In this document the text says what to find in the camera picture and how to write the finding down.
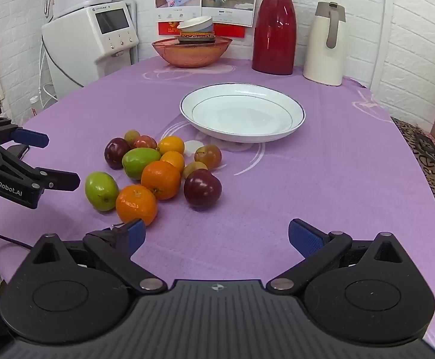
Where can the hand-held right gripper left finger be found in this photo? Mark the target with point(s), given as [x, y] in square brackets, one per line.
[137, 232]

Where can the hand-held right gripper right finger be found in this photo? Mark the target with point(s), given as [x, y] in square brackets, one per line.
[303, 237]

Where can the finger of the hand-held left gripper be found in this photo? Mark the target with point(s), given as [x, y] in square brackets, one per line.
[30, 139]
[62, 180]

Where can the large orange mandarin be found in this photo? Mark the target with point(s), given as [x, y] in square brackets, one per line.
[136, 204]
[160, 179]

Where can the round green apple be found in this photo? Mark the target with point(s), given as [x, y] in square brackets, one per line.
[101, 190]

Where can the dark red plum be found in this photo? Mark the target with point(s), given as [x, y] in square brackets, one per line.
[115, 152]
[202, 189]

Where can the oval green fruit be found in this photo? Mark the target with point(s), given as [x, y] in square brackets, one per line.
[139, 162]

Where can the small orange citrus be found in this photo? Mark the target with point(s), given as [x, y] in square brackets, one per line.
[174, 160]

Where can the small olive-brown fruit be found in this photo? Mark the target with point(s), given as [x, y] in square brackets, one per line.
[130, 136]

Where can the small yellow-brown fruit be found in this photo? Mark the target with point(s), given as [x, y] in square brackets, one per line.
[193, 167]

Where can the small red apple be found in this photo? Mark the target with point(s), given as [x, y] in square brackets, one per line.
[145, 142]

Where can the small yellow-orange citrus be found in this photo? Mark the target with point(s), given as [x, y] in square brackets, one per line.
[171, 144]

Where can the small red-green fruit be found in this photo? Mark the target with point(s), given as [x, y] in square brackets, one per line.
[208, 156]

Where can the white plate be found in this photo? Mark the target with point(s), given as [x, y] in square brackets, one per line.
[239, 116]

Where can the clear plastic bottle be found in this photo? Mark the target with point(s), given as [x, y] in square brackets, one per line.
[34, 107]

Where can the white water dispenser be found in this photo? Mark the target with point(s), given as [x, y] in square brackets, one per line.
[75, 48]

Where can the brown patterned cloth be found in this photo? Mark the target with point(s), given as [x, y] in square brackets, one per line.
[423, 149]

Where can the orange glass bowl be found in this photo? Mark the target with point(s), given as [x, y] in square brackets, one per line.
[191, 58]

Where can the white thermos jug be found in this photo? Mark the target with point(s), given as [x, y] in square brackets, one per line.
[320, 52]

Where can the dark patterned bowl stack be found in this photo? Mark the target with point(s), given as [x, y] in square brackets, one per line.
[196, 40]

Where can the white and blue bowl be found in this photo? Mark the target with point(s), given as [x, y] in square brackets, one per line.
[196, 25]

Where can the red thermos jug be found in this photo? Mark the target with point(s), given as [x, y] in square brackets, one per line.
[273, 33]

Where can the red paper sheet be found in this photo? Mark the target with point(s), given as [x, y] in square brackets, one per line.
[232, 31]

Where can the white wall pipe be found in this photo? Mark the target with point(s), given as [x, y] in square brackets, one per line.
[383, 15]

